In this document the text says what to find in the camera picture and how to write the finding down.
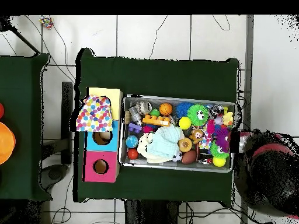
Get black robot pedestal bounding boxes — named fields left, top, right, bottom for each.
left=123, top=199, right=180, bottom=224

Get light teal cloth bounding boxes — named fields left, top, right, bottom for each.
left=148, top=125, right=184, bottom=159

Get small orange basketball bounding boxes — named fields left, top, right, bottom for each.
left=159, top=102, right=173, bottom=116

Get blue spiky ball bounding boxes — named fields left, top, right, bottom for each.
left=175, top=101, right=192, bottom=117

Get blue globe ball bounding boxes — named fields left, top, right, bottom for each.
left=126, top=135, right=140, bottom=149

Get crushed silver can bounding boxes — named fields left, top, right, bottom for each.
left=135, top=100, right=152, bottom=115

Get green covered side table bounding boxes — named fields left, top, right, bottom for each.
left=0, top=53, right=50, bottom=201

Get orange bowl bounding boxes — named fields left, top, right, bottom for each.
left=0, top=121, right=17, bottom=166

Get orange building block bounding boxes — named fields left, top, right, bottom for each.
left=142, top=114, right=171, bottom=128

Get small colourful toy on floor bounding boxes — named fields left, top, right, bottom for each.
left=39, top=16, right=54, bottom=30

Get green spiky ball with eyes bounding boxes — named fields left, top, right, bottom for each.
left=186, top=104, right=210, bottom=127

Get shallow clear bin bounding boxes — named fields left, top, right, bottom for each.
left=119, top=95, right=237, bottom=173

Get yellow ball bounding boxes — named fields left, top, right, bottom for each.
left=179, top=116, right=192, bottom=130

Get small brown football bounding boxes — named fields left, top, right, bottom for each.
left=181, top=149, right=198, bottom=165

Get colourful patterned cloth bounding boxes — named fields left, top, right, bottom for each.
left=75, top=94, right=114, bottom=133

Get dark green table cloth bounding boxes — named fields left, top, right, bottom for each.
left=74, top=48, right=240, bottom=204

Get purple spiky monster toy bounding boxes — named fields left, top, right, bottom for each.
left=212, top=127, right=232, bottom=152

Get wooden box with three holes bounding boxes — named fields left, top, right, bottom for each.
left=83, top=86, right=124, bottom=184

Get cream yellow cloth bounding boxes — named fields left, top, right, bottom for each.
left=136, top=134, right=173, bottom=164

